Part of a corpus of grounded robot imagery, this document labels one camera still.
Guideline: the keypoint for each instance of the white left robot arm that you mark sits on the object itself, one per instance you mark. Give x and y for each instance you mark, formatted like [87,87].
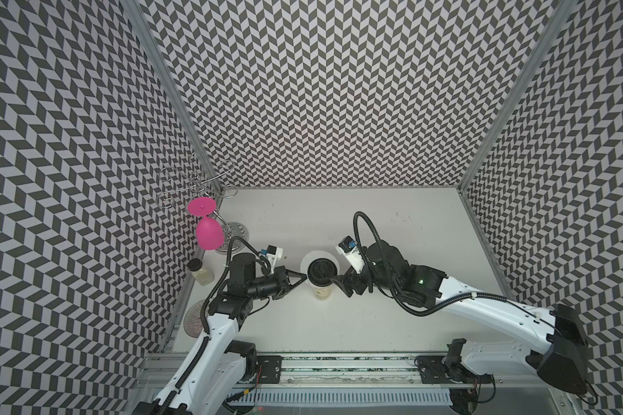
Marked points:
[218,362]

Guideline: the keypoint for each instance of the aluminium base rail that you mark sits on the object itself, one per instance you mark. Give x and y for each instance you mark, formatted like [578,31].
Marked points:
[358,379]

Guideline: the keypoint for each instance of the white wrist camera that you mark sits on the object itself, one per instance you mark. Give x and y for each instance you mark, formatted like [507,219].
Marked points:
[348,248]
[273,254]

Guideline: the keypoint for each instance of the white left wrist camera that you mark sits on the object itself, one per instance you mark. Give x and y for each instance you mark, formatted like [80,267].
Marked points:
[273,254]

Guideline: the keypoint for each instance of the pink plastic wine glass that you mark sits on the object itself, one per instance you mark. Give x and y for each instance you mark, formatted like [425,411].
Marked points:
[209,232]

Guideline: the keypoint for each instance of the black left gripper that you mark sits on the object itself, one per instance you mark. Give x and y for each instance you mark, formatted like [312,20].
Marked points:
[280,285]

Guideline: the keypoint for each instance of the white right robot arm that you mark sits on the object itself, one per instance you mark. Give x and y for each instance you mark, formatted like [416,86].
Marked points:
[550,343]

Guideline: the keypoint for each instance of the small black-capped spice jar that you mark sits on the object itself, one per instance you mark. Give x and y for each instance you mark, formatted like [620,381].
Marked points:
[200,273]

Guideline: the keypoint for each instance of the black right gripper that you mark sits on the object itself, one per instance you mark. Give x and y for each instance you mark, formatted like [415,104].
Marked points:
[350,277]

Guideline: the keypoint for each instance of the chrome wire glass rack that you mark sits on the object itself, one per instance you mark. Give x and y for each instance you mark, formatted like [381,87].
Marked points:
[179,188]

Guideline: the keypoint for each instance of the printed paper milk tea cup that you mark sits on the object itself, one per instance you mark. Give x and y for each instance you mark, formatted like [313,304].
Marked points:
[322,292]

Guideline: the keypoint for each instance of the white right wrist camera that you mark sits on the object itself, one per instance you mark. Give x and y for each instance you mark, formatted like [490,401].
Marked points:
[348,248]

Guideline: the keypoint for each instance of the black plastic cup lid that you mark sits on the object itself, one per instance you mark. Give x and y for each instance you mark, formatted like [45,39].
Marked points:
[321,271]

